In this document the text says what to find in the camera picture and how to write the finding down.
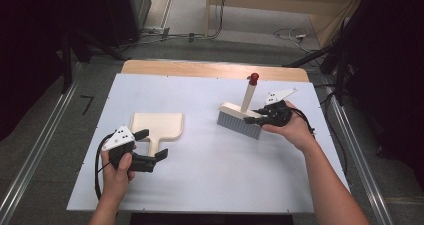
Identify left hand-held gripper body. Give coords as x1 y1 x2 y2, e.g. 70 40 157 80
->
101 125 158 173

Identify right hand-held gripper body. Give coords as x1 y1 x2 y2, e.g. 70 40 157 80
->
255 87 299 128

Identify cream hand brush grey bristles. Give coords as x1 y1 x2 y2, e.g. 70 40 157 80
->
216 72 264 141

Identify cream plastic dustpan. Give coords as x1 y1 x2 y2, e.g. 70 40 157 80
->
129 112 185 158

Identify person's right hand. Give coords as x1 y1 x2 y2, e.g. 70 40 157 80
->
261 99 316 153

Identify person's left hand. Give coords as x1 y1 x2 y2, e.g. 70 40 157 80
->
99 144 138 203

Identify white table mat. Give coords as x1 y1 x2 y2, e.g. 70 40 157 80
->
65 72 351 216

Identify black metal stand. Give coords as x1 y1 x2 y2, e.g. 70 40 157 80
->
59 28 128 94
282 18 351 106

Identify wooden table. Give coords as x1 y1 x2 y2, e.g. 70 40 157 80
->
120 59 310 83

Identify grey power strip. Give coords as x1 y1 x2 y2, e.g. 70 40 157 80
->
142 26 171 40

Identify dark cabinet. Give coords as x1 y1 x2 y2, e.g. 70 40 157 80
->
103 0 153 48

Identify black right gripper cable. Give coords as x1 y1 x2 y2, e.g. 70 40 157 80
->
289 107 349 179

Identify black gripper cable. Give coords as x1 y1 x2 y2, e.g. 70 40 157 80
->
94 133 114 201
289 107 349 179

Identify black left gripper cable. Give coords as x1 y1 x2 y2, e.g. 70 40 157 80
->
94 133 114 201

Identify metal floor rail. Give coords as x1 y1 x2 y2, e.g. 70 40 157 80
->
0 63 84 224
328 84 396 225

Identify white floor cable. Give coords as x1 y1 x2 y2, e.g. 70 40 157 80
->
273 27 321 54

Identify black floor cables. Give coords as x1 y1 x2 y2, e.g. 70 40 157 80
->
118 0 229 49

